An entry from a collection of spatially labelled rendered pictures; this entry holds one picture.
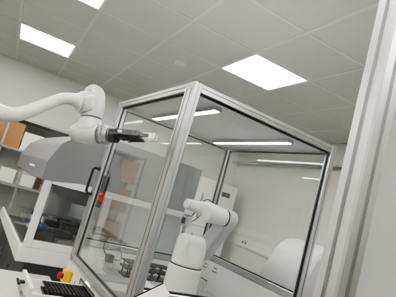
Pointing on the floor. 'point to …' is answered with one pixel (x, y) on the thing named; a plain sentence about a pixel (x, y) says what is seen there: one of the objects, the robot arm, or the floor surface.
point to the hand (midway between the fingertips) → (149, 137)
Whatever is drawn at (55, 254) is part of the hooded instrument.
